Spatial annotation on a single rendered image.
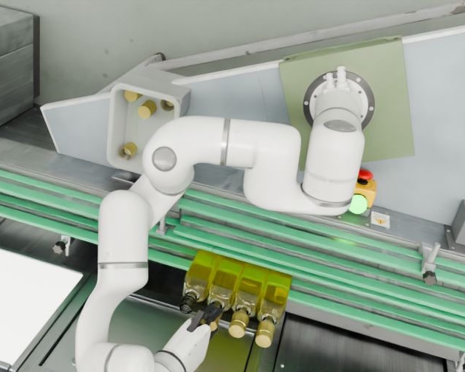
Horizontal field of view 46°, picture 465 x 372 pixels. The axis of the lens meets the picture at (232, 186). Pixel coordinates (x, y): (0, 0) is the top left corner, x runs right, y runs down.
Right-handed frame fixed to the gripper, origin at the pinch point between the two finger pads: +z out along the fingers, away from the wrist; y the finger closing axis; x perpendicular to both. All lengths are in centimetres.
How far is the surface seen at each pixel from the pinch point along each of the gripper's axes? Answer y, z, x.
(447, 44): 58, 47, -21
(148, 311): -12.6, 6.1, 18.4
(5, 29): 20, 58, 122
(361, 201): 21.2, 35.6, -16.3
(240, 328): 1.9, 0.8, -6.6
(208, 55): 26, 84, 55
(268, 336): 1.7, 2.5, -12.1
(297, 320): -15.6, 30.5, -11.7
